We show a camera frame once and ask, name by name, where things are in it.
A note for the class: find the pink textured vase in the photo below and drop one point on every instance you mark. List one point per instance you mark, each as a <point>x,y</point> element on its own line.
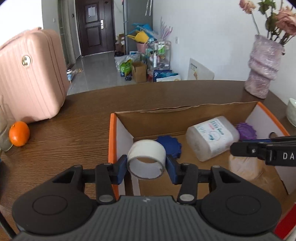
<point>264,64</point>

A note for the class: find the green white bag on floor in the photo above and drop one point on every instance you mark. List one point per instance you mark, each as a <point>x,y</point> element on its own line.
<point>125,68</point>

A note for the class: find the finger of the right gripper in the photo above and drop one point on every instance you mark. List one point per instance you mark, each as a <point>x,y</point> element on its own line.
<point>279,151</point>

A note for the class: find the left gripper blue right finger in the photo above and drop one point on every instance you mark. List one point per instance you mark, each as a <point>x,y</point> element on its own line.
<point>186,175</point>

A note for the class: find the pale green bowl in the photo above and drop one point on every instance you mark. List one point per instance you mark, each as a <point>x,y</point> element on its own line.
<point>291,111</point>

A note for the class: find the white tape roll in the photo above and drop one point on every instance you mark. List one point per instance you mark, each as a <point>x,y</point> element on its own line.
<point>146,160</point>

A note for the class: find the red cardboard box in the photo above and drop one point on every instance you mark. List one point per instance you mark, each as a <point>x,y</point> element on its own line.
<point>130,126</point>

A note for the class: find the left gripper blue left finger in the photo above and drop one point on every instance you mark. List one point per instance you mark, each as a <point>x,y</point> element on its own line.
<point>109,174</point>

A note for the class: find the dark brown door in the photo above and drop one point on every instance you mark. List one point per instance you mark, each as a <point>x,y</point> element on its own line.
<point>95,26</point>

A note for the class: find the pink small suitcase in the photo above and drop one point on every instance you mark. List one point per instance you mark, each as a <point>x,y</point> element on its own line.
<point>34,82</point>

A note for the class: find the grey refrigerator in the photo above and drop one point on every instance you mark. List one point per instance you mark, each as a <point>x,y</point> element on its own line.
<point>135,12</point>

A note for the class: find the small cardboard box on floor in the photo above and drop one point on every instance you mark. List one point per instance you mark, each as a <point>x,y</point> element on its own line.
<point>139,72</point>

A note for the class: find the purple round lid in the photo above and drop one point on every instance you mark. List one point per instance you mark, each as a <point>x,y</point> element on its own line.
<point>246,132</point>

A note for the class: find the orange fruit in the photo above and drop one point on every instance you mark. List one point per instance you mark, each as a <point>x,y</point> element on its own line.
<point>19,133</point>

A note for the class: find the blue round lid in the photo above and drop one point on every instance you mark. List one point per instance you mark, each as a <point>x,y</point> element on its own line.
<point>172,146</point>

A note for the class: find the white plastic jar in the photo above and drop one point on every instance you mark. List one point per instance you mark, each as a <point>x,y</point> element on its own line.
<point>211,138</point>

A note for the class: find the dried pink roses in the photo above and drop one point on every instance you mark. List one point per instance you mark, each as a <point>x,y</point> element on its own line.
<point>279,23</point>

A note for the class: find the clear glass cup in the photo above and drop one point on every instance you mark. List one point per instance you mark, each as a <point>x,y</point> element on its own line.
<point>5,142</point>

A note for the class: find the wire utility cart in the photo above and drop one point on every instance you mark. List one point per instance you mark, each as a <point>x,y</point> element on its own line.
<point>159,55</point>

